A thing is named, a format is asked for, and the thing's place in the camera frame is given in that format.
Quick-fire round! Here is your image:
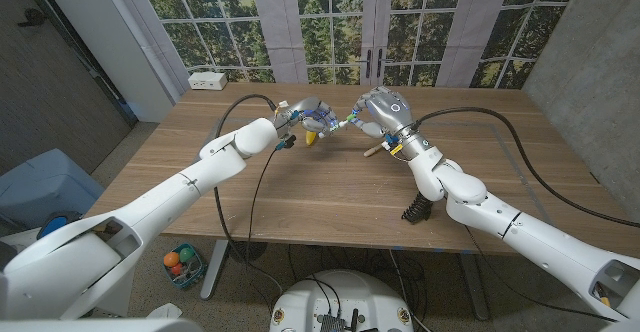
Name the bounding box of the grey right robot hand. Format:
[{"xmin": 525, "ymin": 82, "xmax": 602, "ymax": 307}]
[{"xmin": 351, "ymin": 86, "xmax": 431, "ymax": 161}]

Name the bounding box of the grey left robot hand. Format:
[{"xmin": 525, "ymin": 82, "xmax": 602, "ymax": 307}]
[{"xmin": 272, "ymin": 96, "xmax": 346, "ymax": 141}]

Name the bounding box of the white green marker body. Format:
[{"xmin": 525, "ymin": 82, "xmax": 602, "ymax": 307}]
[{"xmin": 319, "ymin": 119, "xmax": 351, "ymax": 138}]

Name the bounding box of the black hair clip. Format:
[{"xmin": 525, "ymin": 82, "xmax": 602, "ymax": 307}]
[{"xmin": 401, "ymin": 191, "xmax": 434, "ymax": 225}]

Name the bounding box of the printed window backdrop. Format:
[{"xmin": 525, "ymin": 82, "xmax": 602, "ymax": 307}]
[{"xmin": 107, "ymin": 0, "xmax": 586, "ymax": 91}]

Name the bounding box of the white power outlet box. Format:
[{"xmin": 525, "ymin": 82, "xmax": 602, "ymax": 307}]
[{"xmin": 187, "ymin": 71, "xmax": 228, "ymax": 92}]

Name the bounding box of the black round fan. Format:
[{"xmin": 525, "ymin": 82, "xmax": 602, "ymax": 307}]
[{"xmin": 229, "ymin": 240, "xmax": 269, "ymax": 263}]

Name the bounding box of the table leg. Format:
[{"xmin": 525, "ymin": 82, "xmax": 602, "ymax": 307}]
[
  {"xmin": 459, "ymin": 251, "xmax": 491, "ymax": 321},
  {"xmin": 199, "ymin": 239, "xmax": 230, "ymax": 302}
]

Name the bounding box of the white robot torso base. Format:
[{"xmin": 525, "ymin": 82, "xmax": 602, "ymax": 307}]
[{"xmin": 269, "ymin": 269, "xmax": 415, "ymax": 332}]

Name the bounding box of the basket of colourful balls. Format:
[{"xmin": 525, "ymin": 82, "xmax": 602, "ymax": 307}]
[{"xmin": 162, "ymin": 244, "xmax": 207, "ymax": 290}]

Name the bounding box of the white paper piece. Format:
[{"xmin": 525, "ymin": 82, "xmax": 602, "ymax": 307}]
[{"xmin": 146, "ymin": 302, "xmax": 184, "ymax": 320}]

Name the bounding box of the blue grey storage bin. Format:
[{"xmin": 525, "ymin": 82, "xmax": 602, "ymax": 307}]
[{"xmin": 0, "ymin": 147, "xmax": 106, "ymax": 231}]

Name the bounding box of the blue black pad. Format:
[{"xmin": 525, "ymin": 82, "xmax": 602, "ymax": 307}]
[{"xmin": 36, "ymin": 211, "xmax": 84, "ymax": 241}]

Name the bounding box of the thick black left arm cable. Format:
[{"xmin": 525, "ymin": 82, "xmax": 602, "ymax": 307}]
[{"xmin": 212, "ymin": 93, "xmax": 278, "ymax": 253}]

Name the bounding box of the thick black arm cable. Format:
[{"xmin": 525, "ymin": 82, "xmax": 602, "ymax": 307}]
[
  {"xmin": 212, "ymin": 93, "xmax": 278, "ymax": 253},
  {"xmin": 412, "ymin": 106, "xmax": 640, "ymax": 229}
]

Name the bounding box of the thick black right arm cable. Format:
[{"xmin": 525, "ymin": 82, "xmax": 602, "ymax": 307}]
[{"xmin": 412, "ymin": 106, "xmax": 640, "ymax": 229}]

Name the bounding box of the black door handle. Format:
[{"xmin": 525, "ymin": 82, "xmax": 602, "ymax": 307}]
[{"xmin": 17, "ymin": 7, "xmax": 49, "ymax": 28}]

